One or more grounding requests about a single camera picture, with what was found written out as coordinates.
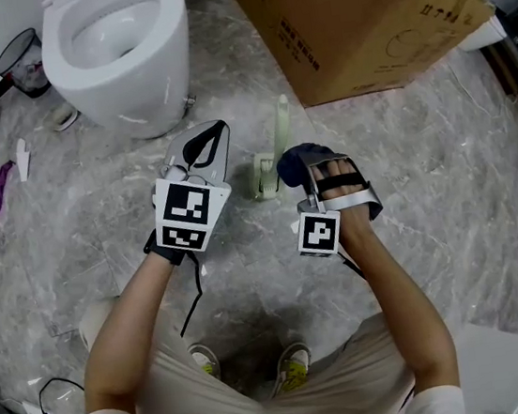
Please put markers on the white paper piece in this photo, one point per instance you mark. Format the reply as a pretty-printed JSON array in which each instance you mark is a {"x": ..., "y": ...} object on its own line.
[{"x": 23, "y": 161}]

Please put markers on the clear tape roll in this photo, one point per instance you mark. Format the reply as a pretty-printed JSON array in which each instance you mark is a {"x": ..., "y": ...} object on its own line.
[{"x": 65, "y": 118}]

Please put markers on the person's left shoe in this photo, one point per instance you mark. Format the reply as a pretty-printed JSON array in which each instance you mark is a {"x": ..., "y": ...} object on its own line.
[{"x": 204, "y": 357}]

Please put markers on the person's shoe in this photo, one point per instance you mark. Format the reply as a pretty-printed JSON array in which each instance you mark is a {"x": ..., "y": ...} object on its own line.
[
  {"x": 292, "y": 367},
  {"x": 204, "y": 357}
]

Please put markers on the dark blue cloth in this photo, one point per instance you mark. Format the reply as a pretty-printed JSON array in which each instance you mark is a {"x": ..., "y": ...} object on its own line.
[{"x": 291, "y": 166}]

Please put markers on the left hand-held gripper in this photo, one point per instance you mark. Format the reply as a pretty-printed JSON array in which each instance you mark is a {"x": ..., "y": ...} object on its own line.
[{"x": 186, "y": 208}]

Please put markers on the white rectangular basin panel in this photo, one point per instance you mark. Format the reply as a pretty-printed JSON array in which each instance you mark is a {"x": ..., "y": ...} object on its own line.
[{"x": 498, "y": 373}]

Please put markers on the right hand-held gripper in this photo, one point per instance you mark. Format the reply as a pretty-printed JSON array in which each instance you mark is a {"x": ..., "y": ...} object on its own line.
[{"x": 319, "y": 236}]

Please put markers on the black mesh waste bin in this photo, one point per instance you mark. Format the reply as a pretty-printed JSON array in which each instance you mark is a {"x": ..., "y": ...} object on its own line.
[{"x": 25, "y": 66}]

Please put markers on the person's left forearm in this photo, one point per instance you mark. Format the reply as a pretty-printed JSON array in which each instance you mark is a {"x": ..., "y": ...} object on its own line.
[{"x": 129, "y": 336}]

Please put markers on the person's right hand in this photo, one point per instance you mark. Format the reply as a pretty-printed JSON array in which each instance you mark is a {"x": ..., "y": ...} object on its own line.
[{"x": 330, "y": 170}]

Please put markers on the white floor strip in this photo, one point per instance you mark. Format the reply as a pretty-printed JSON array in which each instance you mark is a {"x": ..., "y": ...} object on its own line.
[{"x": 296, "y": 227}]

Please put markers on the person's right forearm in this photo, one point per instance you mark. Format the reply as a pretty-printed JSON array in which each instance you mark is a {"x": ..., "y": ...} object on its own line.
[{"x": 405, "y": 314}]

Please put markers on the white toilet with raised lid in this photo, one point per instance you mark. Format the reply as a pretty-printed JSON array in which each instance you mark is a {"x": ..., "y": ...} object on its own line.
[{"x": 130, "y": 90}]

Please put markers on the large brown cardboard box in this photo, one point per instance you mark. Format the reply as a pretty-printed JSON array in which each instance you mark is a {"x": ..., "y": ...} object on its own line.
[{"x": 358, "y": 22}]

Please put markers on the person's right shoe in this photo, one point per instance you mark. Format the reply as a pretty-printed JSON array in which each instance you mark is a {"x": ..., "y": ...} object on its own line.
[{"x": 292, "y": 367}]

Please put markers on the pale green floor brush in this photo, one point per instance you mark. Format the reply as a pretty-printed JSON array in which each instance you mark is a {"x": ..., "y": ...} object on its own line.
[{"x": 281, "y": 127}]

